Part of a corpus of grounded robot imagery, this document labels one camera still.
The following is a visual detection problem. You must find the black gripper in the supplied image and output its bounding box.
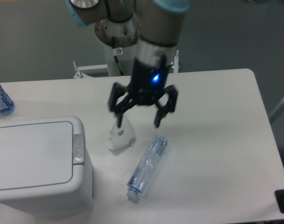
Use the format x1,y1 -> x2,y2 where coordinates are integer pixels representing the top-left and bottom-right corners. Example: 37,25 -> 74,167
108,56 -> 178,128

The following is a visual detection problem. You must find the grey lid push button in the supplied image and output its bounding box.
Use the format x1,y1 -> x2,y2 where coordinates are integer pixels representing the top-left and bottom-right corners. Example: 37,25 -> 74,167
72,134 -> 85,165

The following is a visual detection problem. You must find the white plastic trash can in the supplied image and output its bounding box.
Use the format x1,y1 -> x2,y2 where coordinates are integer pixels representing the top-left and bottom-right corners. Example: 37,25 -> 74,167
0,116 -> 94,216

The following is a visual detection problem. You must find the white trash can lid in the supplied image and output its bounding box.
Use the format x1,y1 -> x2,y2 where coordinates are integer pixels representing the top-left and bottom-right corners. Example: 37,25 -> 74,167
0,122 -> 73,190

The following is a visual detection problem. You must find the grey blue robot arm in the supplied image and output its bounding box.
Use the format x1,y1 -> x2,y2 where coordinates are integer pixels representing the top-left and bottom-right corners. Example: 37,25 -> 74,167
66,0 -> 191,127

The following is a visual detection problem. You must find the crumpled white paper wrapper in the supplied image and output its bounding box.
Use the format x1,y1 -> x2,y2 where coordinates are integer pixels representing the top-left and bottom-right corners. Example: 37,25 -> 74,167
105,115 -> 136,151

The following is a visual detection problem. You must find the crushed clear plastic bottle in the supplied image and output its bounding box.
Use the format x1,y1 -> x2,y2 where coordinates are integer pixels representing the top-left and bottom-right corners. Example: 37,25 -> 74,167
126,135 -> 168,203

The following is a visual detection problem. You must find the blue labelled water bottle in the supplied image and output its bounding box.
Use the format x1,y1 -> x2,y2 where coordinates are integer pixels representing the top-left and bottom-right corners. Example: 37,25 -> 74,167
0,85 -> 15,116

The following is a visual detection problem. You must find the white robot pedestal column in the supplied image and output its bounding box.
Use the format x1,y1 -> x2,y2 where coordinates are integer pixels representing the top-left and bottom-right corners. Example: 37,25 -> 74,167
103,44 -> 137,77

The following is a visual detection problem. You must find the black cable on pedestal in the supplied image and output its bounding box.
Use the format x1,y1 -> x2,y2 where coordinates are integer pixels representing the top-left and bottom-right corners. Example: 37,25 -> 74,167
111,36 -> 124,77

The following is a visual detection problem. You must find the white pedestal base frame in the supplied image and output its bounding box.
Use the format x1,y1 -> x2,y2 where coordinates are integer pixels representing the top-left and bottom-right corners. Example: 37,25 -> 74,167
73,49 -> 181,79

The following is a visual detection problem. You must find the white frame at right edge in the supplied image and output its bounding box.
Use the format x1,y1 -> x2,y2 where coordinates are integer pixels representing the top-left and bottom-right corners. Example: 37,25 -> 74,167
269,96 -> 284,124

